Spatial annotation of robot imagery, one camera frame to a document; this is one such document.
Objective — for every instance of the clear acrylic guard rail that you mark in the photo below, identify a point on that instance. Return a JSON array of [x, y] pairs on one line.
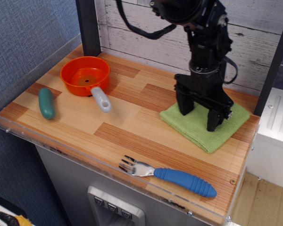
[[140, 89]]

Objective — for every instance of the silver button panel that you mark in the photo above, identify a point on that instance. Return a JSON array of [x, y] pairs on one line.
[[109, 210]]

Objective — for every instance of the dark left vertical post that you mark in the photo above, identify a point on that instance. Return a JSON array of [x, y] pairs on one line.
[[88, 23]]

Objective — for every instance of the green cloth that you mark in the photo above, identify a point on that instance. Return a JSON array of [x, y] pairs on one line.
[[193, 126]]

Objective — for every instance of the grey cabinet front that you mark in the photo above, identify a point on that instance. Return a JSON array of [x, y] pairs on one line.
[[71, 181]]

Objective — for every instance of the dark vertical post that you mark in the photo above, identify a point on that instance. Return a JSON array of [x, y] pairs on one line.
[[88, 23], [270, 78]]

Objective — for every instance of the fork with blue handle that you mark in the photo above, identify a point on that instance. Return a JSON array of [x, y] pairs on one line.
[[184, 179]]

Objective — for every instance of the orange pot with grey handle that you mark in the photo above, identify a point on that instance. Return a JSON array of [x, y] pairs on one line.
[[87, 75]]

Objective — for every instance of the dark right vertical post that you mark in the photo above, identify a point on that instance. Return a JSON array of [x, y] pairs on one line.
[[270, 78]]

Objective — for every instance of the white ribbed appliance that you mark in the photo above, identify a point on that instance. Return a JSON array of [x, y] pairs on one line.
[[265, 158]]

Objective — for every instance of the teal oval soap bar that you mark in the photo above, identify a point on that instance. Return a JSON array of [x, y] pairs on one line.
[[46, 103]]

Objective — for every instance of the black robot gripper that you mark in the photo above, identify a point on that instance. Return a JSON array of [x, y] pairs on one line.
[[204, 86]]

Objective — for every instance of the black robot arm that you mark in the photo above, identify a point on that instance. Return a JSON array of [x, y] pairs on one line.
[[205, 22]]

